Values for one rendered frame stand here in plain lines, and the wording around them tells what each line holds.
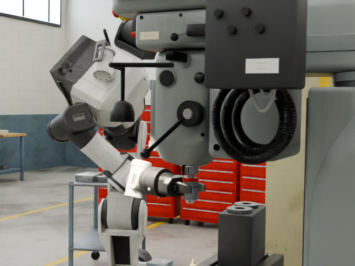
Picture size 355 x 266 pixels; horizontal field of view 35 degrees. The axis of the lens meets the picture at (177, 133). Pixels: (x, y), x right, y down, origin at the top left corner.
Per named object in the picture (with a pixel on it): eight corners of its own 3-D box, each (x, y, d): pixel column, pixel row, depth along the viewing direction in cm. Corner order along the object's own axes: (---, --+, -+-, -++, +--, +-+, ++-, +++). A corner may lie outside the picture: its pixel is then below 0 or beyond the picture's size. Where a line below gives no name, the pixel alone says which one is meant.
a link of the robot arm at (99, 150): (118, 191, 212) (74, 152, 206) (141, 165, 214) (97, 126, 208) (125, 196, 201) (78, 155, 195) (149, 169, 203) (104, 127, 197)
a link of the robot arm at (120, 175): (134, 197, 189) (131, 196, 208) (155, 173, 191) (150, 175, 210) (111, 176, 188) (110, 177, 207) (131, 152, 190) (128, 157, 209)
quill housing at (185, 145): (145, 164, 157) (147, 49, 156) (178, 158, 176) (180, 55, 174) (208, 169, 149) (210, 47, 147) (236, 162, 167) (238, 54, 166)
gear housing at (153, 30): (132, 48, 156) (133, 12, 155) (173, 56, 177) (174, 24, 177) (248, 45, 141) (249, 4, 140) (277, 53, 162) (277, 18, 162)
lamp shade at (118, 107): (112, 121, 169) (112, 100, 169) (136, 121, 169) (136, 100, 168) (107, 121, 162) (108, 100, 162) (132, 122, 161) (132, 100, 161)
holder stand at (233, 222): (216, 267, 194) (217, 209, 193) (233, 252, 214) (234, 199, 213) (251, 271, 190) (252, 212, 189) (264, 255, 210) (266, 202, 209)
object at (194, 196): (183, 197, 166) (183, 179, 166) (198, 197, 165) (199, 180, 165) (181, 199, 161) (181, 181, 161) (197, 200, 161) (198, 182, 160)
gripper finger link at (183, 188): (192, 195, 159) (177, 192, 164) (192, 184, 159) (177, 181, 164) (188, 196, 158) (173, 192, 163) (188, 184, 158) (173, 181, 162)
